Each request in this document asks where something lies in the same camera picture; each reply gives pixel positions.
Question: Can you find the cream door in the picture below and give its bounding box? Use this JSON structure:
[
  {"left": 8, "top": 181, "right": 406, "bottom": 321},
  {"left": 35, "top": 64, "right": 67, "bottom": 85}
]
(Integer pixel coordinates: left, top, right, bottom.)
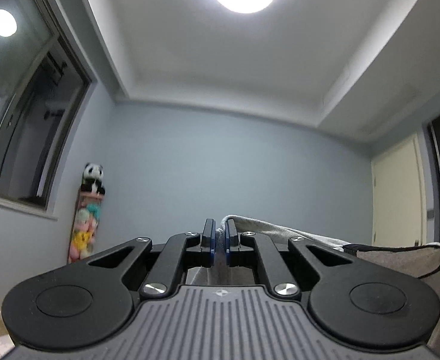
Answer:
[{"left": 371, "top": 133, "right": 427, "bottom": 247}]

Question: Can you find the dark framed window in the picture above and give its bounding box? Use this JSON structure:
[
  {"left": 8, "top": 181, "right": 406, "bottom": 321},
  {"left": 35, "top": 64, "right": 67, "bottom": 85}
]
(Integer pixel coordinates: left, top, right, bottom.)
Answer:
[{"left": 0, "top": 0, "right": 91, "bottom": 210}]

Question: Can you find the panda plush toy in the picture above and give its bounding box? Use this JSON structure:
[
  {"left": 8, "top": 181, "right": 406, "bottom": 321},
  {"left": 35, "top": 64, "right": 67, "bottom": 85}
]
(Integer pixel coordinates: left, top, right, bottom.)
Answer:
[{"left": 80, "top": 163, "right": 105, "bottom": 195}]

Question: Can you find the grey t-shirt black collar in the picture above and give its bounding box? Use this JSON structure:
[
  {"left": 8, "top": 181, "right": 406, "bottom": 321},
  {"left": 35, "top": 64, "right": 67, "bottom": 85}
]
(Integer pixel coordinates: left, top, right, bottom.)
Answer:
[{"left": 187, "top": 214, "right": 440, "bottom": 360}]

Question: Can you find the plush toy storage column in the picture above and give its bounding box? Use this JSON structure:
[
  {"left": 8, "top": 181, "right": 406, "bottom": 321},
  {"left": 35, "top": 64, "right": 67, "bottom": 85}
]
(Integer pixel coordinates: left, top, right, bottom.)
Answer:
[{"left": 67, "top": 192, "right": 104, "bottom": 263}]

